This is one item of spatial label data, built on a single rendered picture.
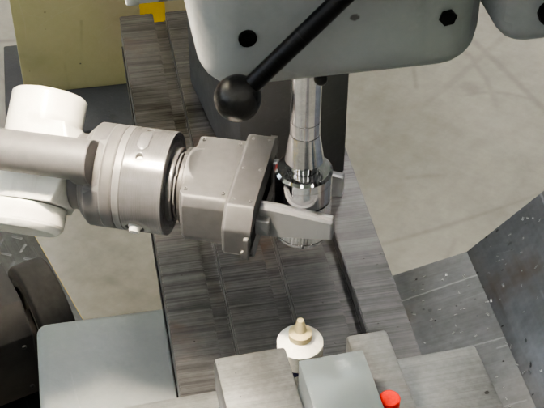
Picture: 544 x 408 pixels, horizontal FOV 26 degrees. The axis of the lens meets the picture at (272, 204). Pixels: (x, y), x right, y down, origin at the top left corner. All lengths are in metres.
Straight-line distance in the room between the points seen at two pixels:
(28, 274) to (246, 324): 0.61
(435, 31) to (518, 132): 2.16
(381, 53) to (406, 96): 2.23
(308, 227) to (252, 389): 0.14
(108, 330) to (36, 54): 1.73
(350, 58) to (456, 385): 0.35
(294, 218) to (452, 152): 1.91
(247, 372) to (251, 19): 0.34
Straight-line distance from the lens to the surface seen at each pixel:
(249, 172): 0.96
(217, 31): 0.74
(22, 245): 2.03
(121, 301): 2.47
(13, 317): 1.64
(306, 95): 0.89
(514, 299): 1.24
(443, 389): 1.01
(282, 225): 0.95
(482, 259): 1.29
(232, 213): 0.93
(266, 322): 1.15
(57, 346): 1.25
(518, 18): 0.77
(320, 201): 0.95
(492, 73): 3.11
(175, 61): 1.49
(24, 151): 0.96
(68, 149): 0.95
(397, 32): 0.77
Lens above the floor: 1.77
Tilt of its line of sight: 42 degrees down
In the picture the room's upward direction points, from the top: straight up
